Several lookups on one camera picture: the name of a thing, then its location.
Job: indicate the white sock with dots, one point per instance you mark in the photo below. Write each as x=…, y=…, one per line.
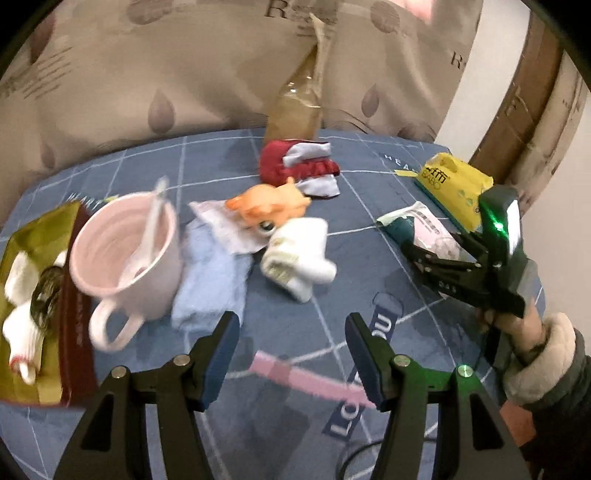
x=300, y=254

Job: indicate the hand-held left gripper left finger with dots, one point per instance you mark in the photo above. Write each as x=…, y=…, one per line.
x=217, y=364

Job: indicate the light blue folded towel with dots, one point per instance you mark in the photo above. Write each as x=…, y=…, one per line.
x=207, y=281

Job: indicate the orange plush toy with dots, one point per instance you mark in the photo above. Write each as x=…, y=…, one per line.
x=272, y=203

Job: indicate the person's right hand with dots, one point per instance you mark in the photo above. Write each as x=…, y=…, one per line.
x=526, y=330

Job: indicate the person's right forearm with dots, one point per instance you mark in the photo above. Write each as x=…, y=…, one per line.
x=554, y=392

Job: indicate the blue checked bed sheet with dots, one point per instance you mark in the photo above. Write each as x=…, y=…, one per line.
x=295, y=350

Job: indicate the flower print paper napkin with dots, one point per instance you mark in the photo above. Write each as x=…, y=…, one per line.
x=217, y=221

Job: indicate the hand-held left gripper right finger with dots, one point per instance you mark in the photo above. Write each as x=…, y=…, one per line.
x=367, y=364

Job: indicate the beige leaf print curtain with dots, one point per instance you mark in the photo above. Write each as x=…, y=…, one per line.
x=161, y=69

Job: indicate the dark patterned cloth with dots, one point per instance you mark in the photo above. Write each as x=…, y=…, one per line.
x=46, y=295

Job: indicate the brown cardboard box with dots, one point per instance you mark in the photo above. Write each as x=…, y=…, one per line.
x=545, y=115

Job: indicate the white ceramic spoon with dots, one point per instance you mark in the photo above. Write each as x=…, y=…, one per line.
x=154, y=217

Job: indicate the pink and green tissue pack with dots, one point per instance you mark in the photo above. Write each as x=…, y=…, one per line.
x=425, y=226

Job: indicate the yellow tissue pack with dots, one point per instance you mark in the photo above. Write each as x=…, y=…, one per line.
x=452, y=184

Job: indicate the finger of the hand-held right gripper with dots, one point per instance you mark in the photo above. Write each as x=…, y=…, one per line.
x=455, y=279
x=473, y=244

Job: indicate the dark red tin box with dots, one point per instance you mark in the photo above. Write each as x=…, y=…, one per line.
x=78, y=350

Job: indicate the pink mug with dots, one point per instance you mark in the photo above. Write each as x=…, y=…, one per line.
x=152, y=290

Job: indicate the red and grey sock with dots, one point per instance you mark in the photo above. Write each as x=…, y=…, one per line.
x=277, y=161

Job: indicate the clear plastic bag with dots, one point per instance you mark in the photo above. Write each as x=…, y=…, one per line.
x=295, y=110

